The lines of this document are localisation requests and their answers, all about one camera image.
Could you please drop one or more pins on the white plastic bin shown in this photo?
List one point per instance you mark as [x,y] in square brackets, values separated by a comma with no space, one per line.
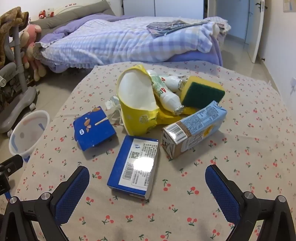
[30,129]

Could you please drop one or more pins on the grey padded headboard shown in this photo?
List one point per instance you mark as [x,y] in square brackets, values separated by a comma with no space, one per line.
[81,10]

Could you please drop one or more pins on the cherry print tablecloth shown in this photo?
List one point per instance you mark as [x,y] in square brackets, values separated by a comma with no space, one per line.
[208,143]

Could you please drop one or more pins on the blue box white label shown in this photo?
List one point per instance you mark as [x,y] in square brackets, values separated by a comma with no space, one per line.
[134,166]

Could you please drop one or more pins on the white plush toy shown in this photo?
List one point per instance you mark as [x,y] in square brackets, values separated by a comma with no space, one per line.
[49,12]

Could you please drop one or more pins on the yellow green sponge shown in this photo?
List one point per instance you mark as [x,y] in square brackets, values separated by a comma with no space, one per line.
[201,92]

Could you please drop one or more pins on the crushed dark blue carton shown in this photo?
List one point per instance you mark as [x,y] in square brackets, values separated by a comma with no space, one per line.
[92,132]

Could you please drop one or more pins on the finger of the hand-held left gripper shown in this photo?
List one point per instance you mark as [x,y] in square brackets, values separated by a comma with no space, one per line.
[4,185]
[12,163]

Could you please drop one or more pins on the purple bed sheet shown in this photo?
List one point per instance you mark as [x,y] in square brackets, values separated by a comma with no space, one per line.
[196,56]

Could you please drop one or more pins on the white door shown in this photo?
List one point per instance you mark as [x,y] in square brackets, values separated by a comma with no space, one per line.
[255,27]

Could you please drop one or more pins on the red plush toy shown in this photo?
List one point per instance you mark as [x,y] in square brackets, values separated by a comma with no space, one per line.
[42,14]

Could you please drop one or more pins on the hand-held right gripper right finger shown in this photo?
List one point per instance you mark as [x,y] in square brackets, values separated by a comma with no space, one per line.
[222,194]

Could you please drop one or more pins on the clear wrapper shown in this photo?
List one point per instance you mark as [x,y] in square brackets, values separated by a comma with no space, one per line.
[113,102]

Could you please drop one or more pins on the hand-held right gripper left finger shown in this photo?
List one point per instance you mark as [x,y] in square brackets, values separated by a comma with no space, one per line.
[71,192]

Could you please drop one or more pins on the grey wheeled stand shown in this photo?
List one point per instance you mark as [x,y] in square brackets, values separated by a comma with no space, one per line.
[20,97]

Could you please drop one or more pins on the light blue milk carton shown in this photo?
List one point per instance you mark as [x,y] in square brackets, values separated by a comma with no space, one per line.
[196,125]

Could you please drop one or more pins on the grey striped folded cloth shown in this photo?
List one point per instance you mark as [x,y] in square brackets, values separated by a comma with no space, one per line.
[166,26]

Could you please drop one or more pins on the crushed yellow paper cup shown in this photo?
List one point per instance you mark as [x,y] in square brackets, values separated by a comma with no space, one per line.
[138,120]

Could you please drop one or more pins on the white wardrobe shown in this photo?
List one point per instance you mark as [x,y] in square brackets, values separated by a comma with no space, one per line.
[161,8]

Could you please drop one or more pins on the yellow snack wrapper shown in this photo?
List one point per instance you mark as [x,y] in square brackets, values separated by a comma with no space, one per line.
[168,115]

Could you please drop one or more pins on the pink plush toy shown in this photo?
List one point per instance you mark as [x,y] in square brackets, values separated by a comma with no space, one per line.
[31,32]

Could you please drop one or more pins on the small white drink bottle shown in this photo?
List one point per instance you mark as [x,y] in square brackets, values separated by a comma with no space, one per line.
[172,82]
[166,97]

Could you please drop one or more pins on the brown fuzzy cloth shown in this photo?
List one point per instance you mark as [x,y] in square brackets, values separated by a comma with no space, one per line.
[9,23]

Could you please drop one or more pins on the purple checked blanket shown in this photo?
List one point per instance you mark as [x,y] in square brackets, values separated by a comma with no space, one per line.
[115,41]

